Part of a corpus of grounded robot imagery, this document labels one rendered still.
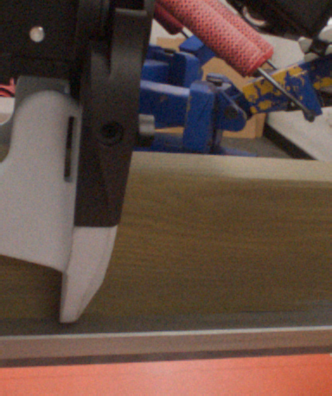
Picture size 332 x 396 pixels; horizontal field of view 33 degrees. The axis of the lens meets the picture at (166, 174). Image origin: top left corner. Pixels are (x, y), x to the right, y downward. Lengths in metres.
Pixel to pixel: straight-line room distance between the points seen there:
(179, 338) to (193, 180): 0.07
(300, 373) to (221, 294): 0.20
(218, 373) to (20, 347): 0.21
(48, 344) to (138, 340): 0.04
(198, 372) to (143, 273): 0.19
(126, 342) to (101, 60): 0.12
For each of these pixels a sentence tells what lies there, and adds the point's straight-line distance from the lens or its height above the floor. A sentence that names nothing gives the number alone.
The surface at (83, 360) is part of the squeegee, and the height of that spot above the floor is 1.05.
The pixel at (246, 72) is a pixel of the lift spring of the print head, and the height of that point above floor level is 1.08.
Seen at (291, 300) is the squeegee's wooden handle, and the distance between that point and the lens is 0.26.
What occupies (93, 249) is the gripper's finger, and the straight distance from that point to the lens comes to 0.20.
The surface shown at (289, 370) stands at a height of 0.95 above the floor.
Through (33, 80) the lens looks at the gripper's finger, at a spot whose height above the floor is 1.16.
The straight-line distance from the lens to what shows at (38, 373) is 0.40.
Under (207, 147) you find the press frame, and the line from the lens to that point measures 0.95.
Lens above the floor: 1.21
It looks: 20 degrees down
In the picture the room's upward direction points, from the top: 8 degrees clockwise
